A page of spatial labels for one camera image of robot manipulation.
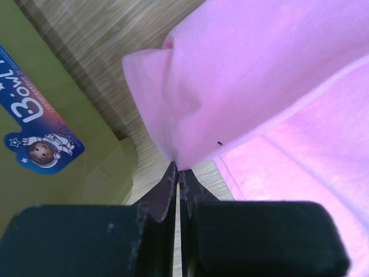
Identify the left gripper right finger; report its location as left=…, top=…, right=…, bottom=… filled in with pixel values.
left=178, top=170, right=351, bottom=276

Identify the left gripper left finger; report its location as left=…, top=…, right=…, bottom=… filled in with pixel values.
left=1, top=163, right=176, bottom=276

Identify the pink t shirt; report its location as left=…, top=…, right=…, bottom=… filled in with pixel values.
left=121, top=0, right=369, bottom=249

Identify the green plastic bin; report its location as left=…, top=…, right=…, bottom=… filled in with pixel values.
left=1, top=1, right=137, bottom=230

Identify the blue bin sticker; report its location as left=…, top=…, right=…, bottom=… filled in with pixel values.
left=1, top=48, right=85, bottom=175

